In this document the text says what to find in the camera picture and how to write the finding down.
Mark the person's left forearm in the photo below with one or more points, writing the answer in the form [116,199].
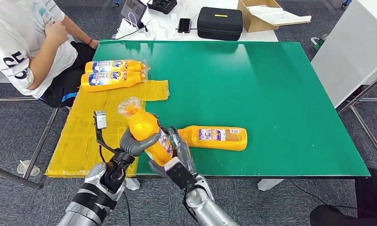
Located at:
[76,29]

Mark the metal side table frame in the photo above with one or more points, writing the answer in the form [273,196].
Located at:
[361,95]

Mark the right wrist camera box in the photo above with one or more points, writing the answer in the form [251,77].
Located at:
[180,173]

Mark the orange detergent bottle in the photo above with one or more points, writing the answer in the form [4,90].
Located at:
[141,124]
[207,146]
[129,66]
[113,85]

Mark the white table foot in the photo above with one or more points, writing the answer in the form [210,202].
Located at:
[269,184]
[133,184]

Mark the person's right forearm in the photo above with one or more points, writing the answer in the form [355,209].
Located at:
[43,65]

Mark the brown cardboard box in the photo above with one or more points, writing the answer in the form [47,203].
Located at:
[254,23]

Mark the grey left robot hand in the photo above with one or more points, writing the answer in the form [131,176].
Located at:
[135,148]

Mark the white foam sheet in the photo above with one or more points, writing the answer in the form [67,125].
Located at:
[276,15]

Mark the green and white item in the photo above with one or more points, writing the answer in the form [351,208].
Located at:
[318,43]

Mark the black charger tray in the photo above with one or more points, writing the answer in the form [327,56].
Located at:
[162,5]

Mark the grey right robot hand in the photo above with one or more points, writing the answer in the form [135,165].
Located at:
[183,153]

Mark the person's right hand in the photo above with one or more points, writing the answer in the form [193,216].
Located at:
[56,32]

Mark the dark floor bar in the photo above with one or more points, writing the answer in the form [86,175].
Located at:
[13,177]

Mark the person's left hand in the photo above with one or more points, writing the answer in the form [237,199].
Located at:
[94,44]

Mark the yellow taped cardboard sheet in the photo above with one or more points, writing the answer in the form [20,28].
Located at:
[82,140]

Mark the white power strip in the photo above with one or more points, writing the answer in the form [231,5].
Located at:
[124,29]

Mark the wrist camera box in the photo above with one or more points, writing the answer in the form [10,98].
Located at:
[180,173]
[100,120]

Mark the clear plastic cup lid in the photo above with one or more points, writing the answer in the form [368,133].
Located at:
[27,169]

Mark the black tablet on stand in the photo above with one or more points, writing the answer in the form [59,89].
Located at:
[133,9]

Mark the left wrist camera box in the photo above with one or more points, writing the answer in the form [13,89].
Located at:
[100,120]

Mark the black smartphone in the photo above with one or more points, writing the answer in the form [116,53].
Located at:
[184,25]

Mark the person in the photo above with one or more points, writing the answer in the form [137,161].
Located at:
[369,199]
[16,40]

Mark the slanted metal table leg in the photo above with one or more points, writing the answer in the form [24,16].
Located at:
[40,143]

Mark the small white charger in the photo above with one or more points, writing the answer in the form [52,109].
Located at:
[174,16]

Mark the horizontal metal rail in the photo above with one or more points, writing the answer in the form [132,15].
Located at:
[13,99]

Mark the black zipper case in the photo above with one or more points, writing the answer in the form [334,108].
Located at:
[219,26]

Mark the white side table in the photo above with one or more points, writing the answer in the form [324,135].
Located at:
[347,46]

